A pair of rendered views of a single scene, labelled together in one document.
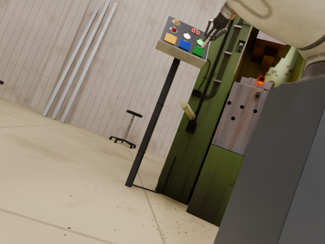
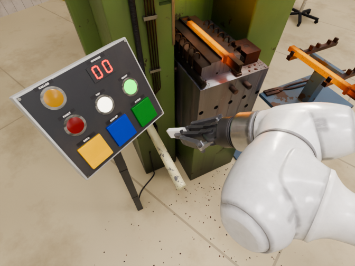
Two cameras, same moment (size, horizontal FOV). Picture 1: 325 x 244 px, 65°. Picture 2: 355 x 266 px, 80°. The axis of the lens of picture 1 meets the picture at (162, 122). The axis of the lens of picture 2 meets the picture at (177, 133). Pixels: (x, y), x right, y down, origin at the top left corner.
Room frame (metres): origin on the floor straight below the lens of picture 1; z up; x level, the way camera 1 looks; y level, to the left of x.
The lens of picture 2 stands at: (1.23, 0.19, 1.53)
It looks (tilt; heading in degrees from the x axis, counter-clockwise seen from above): 53 degrees down; 318
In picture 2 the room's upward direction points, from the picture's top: straight up
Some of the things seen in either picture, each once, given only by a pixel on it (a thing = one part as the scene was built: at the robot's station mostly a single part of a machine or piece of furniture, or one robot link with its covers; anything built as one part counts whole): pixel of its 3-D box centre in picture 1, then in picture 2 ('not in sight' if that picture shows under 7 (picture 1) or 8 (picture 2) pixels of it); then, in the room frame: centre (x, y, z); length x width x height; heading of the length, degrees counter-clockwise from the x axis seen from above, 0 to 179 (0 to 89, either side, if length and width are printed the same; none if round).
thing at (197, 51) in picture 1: (198, 52); (143, 112); (1.67, -0.05, 1.01); 0.07 x 0.05 x 0.07; 99
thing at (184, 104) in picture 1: (188, 111); (162, 151); (1.71, -0.14, 0.62); 0.44 x 0.05 x 0.05; 164
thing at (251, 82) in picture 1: (252, 92); (197, 43); (1.91, -0.55, 0.96); 0.42 x 0.20 x 0.09; 164
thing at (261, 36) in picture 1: (268, 48); not in sight; (1.91, -0.55, 1.32); 0.42 x 0.20 x 0.10; 164
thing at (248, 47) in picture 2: not in sight; (244, 51); (1.71, -0.68, 0.95); 0.12 x 0.09 x 0.07; 164
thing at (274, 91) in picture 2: not in sight; (308, 82); (1.46, -1.06, 0.71); 0.60 x 0.04 x 0.01; 68
